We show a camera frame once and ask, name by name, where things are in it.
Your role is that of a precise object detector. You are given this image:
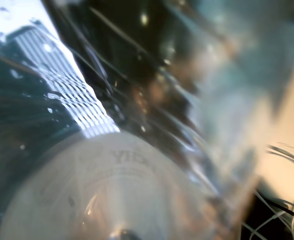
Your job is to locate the black cable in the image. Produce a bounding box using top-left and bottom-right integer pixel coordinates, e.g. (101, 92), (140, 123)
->
(271, 201), (294, 222)

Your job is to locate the clear plastic water bottle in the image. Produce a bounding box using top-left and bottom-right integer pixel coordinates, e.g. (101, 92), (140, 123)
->
(0, 0), (294, 240)

